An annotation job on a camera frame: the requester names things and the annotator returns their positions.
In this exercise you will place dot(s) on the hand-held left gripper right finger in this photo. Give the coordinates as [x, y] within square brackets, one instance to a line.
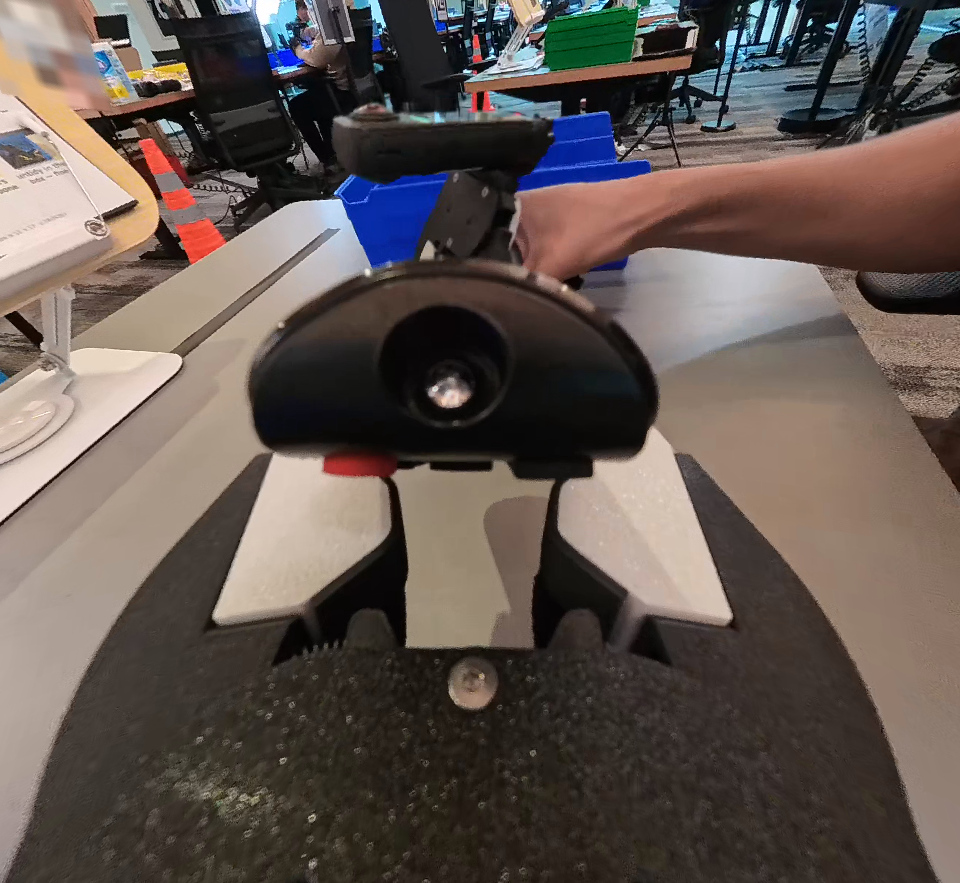
[637, 545]

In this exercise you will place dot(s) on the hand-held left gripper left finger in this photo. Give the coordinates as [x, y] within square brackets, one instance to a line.
[300, 545]

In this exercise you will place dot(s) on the blue bin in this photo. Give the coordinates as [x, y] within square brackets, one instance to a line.
[390, 215]

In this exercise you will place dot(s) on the black remote control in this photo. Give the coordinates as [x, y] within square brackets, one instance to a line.
[322, 388]

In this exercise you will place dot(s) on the person's right forearm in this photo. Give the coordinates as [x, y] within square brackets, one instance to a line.
[825, 208]

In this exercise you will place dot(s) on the grey desk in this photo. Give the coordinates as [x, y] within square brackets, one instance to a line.
[750, 410]

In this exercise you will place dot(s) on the black mesh desk chair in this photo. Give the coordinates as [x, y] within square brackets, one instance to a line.
[915, 294]

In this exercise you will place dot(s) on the person's right hand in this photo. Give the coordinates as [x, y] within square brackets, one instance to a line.
[577, 230]

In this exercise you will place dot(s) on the black mesh office chair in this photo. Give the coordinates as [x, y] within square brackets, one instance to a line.
[409, 43]

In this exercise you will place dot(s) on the wooden work table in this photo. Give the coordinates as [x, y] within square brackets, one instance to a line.
[525, 80]

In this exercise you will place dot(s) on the white tablet on stand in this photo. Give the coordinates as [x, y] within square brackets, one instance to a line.
[330, 17]

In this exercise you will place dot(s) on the green bin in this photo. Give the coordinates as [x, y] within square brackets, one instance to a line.
[592, 39]

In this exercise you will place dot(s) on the orange floor marker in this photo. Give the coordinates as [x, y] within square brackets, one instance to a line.
[184, 208]

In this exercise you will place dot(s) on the white instruction sheet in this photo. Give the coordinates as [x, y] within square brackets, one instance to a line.
[45, 208]

